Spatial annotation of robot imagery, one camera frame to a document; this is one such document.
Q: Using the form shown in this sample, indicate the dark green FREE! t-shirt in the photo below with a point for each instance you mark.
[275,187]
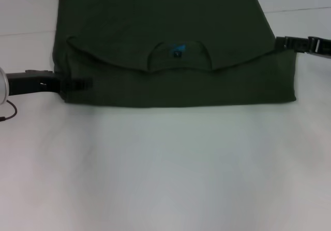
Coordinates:
[168,21]

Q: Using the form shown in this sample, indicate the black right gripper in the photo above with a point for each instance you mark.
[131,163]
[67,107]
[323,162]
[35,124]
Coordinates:
[320,47]

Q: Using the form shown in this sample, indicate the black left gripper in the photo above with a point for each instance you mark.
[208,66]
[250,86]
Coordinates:
[33,83]

